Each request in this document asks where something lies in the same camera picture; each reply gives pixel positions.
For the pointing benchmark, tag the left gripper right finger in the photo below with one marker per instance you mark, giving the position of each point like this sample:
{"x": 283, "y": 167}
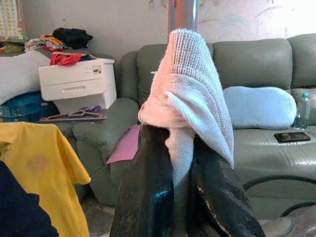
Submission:
{"x": 219, "y": 202}

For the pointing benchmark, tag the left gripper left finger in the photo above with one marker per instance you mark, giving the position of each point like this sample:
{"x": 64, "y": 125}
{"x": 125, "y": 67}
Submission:
{"x": 145, "y": 187}

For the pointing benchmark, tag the yellow garment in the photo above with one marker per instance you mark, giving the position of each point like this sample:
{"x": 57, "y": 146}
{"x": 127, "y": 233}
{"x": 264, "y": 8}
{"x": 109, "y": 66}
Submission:
{"x": 44, "y": 160}

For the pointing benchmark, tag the white garment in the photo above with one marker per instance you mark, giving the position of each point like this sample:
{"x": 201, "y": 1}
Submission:
{"x": 192, "y": 74}

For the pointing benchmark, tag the purple plastic hanger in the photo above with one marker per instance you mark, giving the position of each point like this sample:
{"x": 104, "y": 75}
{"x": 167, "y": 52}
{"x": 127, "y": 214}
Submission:
{"x": 95, "y": 108}

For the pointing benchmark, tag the pink plastic hanger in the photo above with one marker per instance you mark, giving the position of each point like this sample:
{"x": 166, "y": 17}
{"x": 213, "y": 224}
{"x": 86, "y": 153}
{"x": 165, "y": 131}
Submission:
{"x": 74, "y": 118}

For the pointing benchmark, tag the purple paper sheet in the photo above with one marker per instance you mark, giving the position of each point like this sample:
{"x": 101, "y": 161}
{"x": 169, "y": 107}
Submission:
{"x": 126, "y": 145}

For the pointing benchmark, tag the black smartphone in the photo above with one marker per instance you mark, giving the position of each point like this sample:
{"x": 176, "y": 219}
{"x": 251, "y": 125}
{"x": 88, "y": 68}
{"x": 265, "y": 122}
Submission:
{"x": 292, "y": 137}

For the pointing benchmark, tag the light blue pillow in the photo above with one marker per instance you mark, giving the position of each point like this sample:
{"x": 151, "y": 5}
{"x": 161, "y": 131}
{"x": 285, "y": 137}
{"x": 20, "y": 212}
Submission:
{"x": 259, "y": 108}

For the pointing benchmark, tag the clear plastic water bottle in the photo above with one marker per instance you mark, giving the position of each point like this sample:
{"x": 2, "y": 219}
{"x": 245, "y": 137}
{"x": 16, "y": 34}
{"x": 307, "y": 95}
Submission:
{"x": 301, "y": 113}

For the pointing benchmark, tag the white printer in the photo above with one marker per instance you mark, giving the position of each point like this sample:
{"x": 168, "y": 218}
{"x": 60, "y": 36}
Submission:
{"x": 79, "y": 81}

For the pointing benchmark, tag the blue plastic crate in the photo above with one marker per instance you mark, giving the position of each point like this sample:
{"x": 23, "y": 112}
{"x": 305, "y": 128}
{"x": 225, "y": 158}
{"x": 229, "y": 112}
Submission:
{"x": 27, "y": 106}

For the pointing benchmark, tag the dark green ribbed cushion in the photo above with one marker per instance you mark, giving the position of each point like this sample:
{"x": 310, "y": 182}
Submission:
{"x": 259, "y": 61}

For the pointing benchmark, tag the red cloth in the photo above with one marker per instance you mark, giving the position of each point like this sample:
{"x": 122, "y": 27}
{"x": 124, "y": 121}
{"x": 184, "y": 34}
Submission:
{"x": 64, "y": 59}

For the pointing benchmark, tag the black folded garment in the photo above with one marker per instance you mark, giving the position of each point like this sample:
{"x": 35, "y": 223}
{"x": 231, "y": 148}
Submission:
{"x": 72, "y": 37}

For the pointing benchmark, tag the white cushion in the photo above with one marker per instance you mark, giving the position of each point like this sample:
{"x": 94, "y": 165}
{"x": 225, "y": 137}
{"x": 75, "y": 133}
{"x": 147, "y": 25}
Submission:
{"x": 19, "y": 71}

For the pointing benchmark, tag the colourful folded clothes pile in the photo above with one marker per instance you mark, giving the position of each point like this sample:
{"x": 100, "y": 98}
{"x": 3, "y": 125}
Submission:
{"x": 49, "y": 43}

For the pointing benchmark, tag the black metal drying rack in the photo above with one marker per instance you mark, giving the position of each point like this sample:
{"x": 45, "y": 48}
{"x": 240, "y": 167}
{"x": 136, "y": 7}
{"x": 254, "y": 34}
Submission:
{"x": 182, "y": 14}

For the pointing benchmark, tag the colourful wall chart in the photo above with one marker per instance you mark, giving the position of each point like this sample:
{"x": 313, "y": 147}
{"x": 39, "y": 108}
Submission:
{"x": 10, "y": 17}

